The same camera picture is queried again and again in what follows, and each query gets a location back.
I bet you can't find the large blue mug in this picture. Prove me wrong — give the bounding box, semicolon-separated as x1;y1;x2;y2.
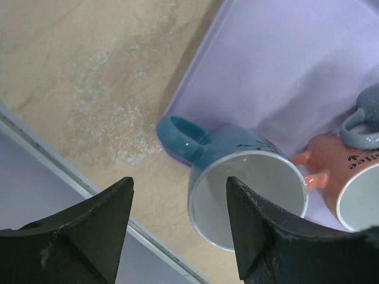
156;115;309;251

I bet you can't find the teal blue cup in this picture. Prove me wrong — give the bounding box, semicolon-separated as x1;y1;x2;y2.
339;84;378;150

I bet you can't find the red handled white cup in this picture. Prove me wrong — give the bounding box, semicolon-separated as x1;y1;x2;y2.
291;135;378;231

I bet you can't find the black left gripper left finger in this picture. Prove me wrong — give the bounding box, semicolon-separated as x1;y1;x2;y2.
1;177;134;283

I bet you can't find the aluminium frame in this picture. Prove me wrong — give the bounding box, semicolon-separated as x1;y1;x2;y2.
1;105;208;283

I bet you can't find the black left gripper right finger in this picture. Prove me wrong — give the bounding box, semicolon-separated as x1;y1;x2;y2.
226;177;378;283

